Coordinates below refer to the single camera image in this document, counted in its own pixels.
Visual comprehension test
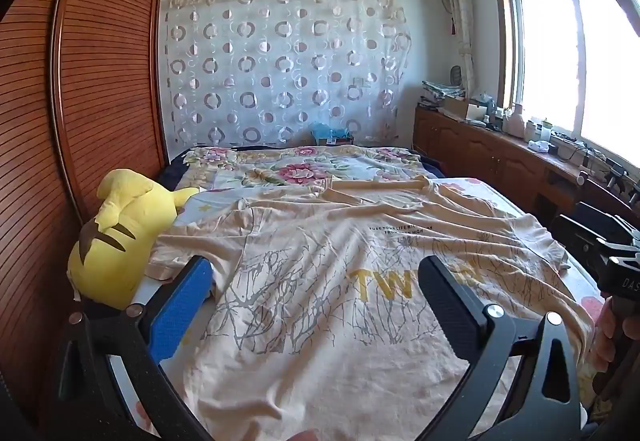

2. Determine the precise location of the open cardboard box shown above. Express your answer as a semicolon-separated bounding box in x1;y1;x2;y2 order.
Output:
442;98;483;122

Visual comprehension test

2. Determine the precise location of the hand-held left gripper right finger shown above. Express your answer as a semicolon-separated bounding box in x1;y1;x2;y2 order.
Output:
417;255;584;441

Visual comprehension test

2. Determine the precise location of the circle pattern sheer curtain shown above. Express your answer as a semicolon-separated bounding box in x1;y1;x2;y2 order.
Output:
162;0;413;152

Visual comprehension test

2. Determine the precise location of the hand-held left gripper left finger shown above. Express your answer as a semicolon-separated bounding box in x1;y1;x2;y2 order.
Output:
52;255;219;441

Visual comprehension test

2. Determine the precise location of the white floral window curtain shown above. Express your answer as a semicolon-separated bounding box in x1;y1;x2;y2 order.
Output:
442;0;478;102

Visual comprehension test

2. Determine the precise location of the stack of folded cloths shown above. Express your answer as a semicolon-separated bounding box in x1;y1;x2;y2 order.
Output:
421;80;468;102

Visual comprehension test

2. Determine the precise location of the strawberry print bed sheet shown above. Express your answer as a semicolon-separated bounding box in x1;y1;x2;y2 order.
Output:
107;177;608;441

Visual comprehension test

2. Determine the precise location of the person's right hand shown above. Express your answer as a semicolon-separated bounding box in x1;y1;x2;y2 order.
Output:
592;296;623;389

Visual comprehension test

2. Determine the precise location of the floral blanket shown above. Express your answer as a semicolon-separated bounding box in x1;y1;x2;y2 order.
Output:
160;145;446;194

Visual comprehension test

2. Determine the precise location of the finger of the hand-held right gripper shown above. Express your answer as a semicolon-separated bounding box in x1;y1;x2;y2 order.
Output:
574;202;640;234
552;214;640;268

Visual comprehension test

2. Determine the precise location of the beige printed t-shirt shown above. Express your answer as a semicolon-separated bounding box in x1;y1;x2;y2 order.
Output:
145;175;596;441

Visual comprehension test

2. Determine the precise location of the wooden framed window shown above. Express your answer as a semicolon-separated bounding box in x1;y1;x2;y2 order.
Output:
492;0;640;166

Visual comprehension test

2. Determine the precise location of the long wooden cabinet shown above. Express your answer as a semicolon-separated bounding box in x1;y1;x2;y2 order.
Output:
414;103;640;232

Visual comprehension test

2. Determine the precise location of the yellow plush toy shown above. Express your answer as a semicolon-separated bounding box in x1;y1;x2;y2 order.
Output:
67;168;200;309

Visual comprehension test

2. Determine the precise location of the white plastic jug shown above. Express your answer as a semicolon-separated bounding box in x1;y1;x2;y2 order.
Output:
505;105;526;136

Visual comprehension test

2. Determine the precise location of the cardboard box with blue bags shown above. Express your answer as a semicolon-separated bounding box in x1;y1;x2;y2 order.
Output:
311;122;355;146

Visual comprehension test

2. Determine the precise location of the wooden slatted wardrobe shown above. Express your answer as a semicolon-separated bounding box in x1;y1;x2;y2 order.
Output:
0;0;171;441

